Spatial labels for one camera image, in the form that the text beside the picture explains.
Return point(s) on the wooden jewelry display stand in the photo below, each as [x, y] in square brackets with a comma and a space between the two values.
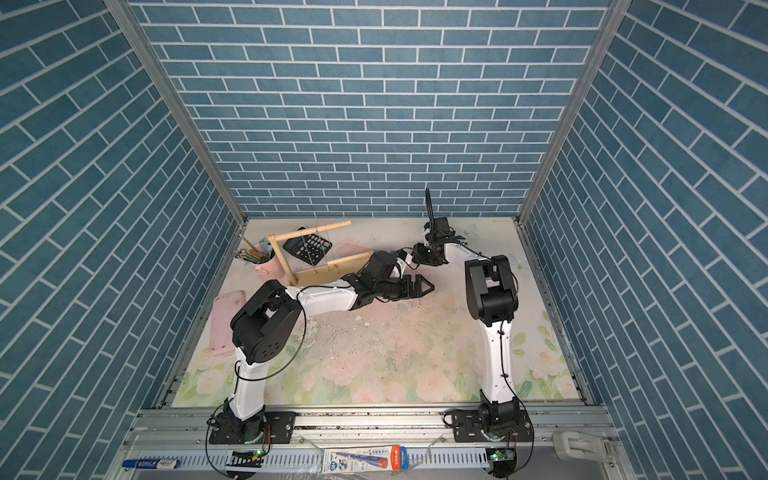
[298, 273]

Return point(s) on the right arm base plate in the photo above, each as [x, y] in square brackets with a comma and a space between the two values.
[474, 426]

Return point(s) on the black calculator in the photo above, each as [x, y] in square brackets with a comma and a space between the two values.
[310, 249]

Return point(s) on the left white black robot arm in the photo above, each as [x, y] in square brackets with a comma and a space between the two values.
[262, 327]

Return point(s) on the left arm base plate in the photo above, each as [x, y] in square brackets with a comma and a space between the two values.
[264, 427]

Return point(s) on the blue marker pen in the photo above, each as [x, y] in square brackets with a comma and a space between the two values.
[151, 464]

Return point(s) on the aluminium front rail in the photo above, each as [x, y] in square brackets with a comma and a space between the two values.
[183, 434]

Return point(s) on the white plastic bracket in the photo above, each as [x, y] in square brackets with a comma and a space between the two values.
[572, 445]

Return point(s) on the toothpaste box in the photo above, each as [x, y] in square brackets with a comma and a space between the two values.
[360, 459]

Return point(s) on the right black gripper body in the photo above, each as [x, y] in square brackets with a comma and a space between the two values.
[427, 256]

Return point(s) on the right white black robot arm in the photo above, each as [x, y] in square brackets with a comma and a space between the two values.
[492, 297]

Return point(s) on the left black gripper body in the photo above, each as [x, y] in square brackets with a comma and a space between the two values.
[393, 289]

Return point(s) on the pink pen holder cup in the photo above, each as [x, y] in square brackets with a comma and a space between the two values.
[261, 257]

